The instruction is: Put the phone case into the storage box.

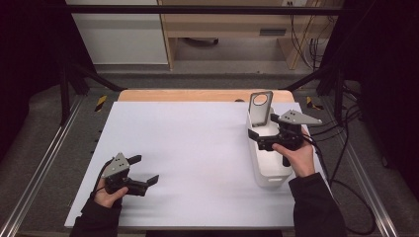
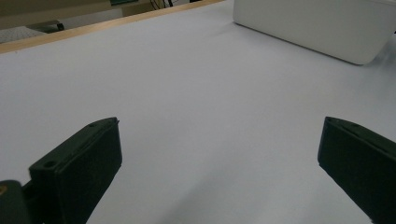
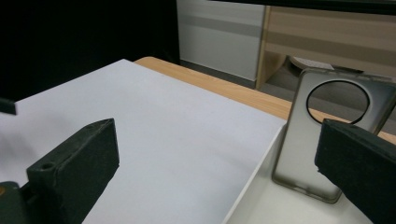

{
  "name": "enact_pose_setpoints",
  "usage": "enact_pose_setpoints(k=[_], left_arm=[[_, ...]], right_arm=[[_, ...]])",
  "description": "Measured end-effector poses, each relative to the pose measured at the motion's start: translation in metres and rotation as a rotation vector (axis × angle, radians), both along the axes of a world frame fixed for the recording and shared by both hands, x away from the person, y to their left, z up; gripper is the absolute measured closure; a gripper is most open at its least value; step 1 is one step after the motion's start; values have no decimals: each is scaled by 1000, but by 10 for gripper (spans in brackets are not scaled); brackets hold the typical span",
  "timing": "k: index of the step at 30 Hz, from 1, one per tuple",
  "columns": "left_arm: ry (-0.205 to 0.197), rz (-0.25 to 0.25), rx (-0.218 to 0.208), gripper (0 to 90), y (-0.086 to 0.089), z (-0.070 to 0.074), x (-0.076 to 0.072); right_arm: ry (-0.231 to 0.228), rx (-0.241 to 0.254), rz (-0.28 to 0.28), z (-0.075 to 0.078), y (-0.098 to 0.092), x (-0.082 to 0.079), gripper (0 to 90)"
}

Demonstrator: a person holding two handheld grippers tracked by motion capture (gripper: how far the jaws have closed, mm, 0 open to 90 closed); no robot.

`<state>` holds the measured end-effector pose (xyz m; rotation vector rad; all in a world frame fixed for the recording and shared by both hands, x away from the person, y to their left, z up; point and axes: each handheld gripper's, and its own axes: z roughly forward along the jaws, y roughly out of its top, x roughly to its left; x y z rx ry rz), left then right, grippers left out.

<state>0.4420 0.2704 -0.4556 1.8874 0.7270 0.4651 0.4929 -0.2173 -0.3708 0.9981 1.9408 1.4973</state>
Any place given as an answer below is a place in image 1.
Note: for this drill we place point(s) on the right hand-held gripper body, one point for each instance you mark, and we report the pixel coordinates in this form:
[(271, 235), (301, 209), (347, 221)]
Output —
[(290, 135)]

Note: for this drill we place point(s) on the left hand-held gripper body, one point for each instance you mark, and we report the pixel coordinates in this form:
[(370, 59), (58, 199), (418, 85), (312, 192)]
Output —
[(115, 168)]

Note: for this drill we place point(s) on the patterned dark phone case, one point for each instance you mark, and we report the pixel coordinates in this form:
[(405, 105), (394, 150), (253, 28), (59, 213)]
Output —
[(260, 115)]

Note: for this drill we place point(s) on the white plastic bin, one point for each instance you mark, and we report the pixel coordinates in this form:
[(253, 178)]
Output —
[(268, 168)]

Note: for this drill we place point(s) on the person's right hand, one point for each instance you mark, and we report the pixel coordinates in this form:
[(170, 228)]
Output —
[(299, 161)]

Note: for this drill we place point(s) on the person's left hand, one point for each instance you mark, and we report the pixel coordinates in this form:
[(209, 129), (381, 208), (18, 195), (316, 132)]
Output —
[(108, 197)]

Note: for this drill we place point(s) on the yellow black tape strip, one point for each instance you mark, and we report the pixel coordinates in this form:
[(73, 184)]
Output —
[(100, 103), (311, 103)]

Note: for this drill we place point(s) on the white table mat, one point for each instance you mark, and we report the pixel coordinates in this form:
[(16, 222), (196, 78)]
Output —
[(197, 148)]

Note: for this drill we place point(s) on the grey rectangular panel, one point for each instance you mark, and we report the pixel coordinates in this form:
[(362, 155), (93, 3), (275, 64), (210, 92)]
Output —
[(272, 32)]

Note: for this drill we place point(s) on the wooden desk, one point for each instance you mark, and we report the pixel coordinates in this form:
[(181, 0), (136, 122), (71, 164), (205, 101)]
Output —
[(227, 23)]

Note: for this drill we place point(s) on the black curtain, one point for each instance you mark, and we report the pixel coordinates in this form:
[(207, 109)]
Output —
[(29, 59), (385, 82)]

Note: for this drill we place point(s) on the white cabinet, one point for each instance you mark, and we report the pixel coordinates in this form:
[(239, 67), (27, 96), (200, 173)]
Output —
[(122, 36)]

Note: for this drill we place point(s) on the black frame stand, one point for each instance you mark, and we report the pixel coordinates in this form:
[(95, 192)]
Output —
[(64, 98), (337, 95)]

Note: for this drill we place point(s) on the aluminium rail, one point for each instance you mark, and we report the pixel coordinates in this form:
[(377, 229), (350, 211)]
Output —
[(372, 197), (42, 161)]

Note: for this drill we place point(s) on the black frame crossbar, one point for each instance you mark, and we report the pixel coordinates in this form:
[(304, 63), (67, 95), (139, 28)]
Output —
[(197, 10)]

